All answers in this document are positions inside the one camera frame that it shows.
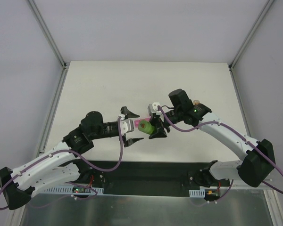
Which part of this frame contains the pink weekly pill organizer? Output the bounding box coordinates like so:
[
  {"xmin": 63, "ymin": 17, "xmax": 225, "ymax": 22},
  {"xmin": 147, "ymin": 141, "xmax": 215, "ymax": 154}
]
[{"xmin": 134, "ymin": 117, "xmax": 150, "ymax": 127}]

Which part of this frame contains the green pill bottle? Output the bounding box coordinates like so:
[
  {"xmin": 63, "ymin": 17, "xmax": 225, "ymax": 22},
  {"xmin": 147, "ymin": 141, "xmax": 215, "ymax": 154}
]
[{"xmin": 138, "ymin": 120, "xmax": 154, "ymax": 135}]

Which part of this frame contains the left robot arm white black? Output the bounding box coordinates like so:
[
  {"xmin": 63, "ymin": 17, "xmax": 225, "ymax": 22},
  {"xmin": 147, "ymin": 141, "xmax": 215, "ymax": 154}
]
[{"xmin": 0, "ymin": 106, "xmax": 139, "ymax": 210}]

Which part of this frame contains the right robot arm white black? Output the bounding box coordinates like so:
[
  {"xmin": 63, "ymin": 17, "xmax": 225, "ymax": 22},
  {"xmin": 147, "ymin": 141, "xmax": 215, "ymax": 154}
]
[{"xmin": 148, "ymin": 89, "xmax": 275, "ymax": 187}]

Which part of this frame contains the clear bottle with orange pills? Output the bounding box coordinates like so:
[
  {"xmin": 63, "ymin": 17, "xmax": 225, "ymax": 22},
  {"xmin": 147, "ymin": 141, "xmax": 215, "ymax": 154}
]
[{"xmin": 193, "ymin": 100, "xmax": 200, "ymax": 105}]

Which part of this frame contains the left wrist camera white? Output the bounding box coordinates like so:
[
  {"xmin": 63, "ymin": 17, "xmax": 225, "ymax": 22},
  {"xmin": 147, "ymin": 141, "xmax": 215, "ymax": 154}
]
[{"xmin": 117, "ymin": 114, "xmax": 134, "ymax": 135}]

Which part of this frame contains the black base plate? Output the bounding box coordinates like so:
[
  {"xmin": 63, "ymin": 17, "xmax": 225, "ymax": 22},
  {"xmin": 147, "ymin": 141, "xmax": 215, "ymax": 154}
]
[{"xmin": 74, "ymin": 160, "xmax": 209, "ymax": 197}]

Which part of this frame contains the left white cable duct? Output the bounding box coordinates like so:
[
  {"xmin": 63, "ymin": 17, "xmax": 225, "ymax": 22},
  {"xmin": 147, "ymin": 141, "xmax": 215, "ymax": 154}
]
[{"xmin": 42, "ymin": 185, "xmax": 104, "ymax": 195}]

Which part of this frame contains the white cable duct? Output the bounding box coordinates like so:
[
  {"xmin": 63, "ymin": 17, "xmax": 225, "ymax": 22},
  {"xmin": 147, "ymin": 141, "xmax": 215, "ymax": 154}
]
[
  {"xmin": 42, "ymin": 185, "xmax": 104, "ymax": 195},
  {"xmin": 189, "ymin": 189, "xmax": 206, "ymax": 198}
]

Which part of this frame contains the right white cable duct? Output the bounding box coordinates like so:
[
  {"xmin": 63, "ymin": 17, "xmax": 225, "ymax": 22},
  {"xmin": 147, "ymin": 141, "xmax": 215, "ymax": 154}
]
[{"xmin": 189, "ymin": 189, "xmax": 206, "ymax": 198}]

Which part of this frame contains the right aluminium frame post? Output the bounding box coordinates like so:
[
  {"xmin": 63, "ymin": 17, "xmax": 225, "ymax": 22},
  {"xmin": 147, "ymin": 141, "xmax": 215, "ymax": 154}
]
[{"xmin": 228, "ymin": 0, "xmax": 275, "ymax": 71}]

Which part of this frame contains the aluminium frame post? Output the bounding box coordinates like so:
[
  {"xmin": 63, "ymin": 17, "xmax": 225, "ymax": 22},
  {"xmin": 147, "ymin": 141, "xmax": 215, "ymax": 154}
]
[
  {"xmin": 27, "ymin": 0, "xmax": 68, "ymax": 69},
  {"xmin": 228, "ymin": 0, "xmax": 275, "ymax": 71}
]

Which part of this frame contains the left aluminium frame post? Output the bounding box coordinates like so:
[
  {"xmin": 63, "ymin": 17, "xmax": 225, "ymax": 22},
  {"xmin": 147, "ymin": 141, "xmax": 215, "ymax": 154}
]
[{"xmin": 27, "ymin": 0, "xmax": 68, "ymax": 69}]

